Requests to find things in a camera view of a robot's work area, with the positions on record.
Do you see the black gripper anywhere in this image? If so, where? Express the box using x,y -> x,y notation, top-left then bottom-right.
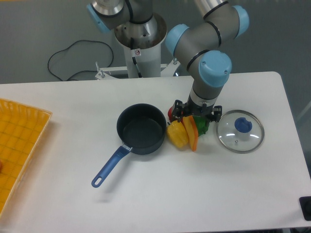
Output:
173,100 -> 223,122

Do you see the orange toy bread slice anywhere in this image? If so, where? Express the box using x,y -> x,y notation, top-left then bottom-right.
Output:
183,116 -> 199,151

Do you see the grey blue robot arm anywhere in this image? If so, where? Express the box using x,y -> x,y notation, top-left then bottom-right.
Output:
87,0 -> 249,122

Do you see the green toy bell pepper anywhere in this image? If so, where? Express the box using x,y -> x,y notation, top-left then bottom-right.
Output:
193,116 -> 209,136

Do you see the red toy bell pepper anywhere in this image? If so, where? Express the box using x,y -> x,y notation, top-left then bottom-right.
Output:
168,105 -> 179,123

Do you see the yellow toy bell pepper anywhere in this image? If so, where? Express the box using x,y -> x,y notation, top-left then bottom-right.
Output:
166,120 -> 189,149

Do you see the glass lid with blue knob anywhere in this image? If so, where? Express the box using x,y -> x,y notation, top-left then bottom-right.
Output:
216,109 -> 265,154

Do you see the black device at table edge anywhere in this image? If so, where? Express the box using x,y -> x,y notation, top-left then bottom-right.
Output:
299,196 -> 311,221

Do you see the yellow plastic basket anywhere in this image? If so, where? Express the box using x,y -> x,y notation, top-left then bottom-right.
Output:
0,99 -> 52,214

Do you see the dark saucepan with blue handle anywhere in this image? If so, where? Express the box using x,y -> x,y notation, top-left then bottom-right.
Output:
91,103 -> 166,188

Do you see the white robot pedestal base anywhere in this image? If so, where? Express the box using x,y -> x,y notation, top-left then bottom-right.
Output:
94,13 -> 183,80

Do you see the black floor cable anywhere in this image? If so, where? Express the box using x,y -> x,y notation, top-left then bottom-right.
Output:
47,39 -> 114,82

